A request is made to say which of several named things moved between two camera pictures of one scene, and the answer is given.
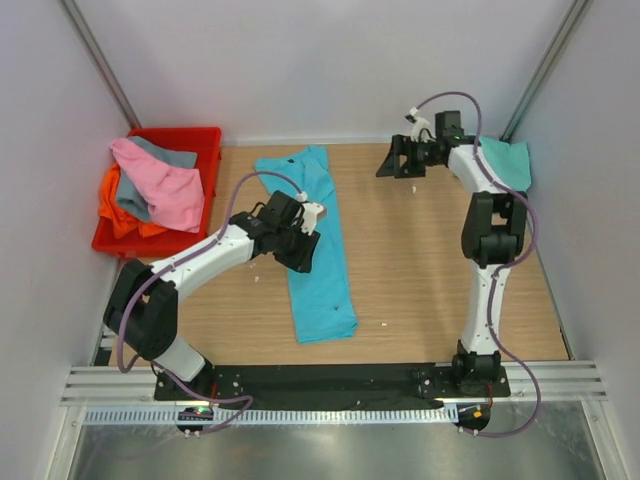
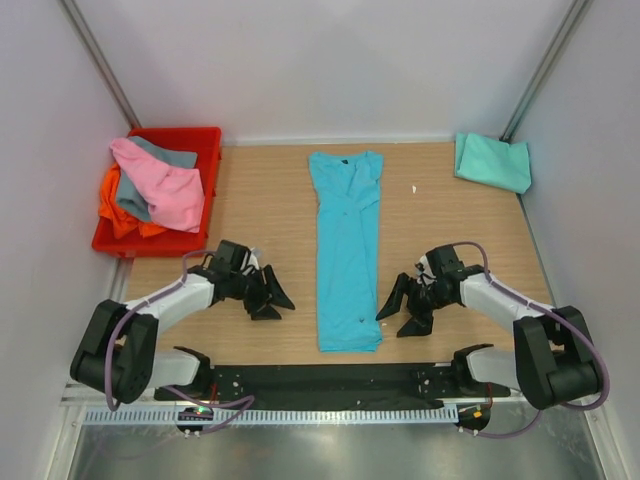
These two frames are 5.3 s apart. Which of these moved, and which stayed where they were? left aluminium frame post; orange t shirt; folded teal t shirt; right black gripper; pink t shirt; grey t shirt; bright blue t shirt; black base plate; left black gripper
Moved: bright blue t shirt; right black gripper; left black gripper
Stayed: left aluminium frame post; orange t shirt; pink t shirt; grey t shirt; black base plate; folded teal t shirt
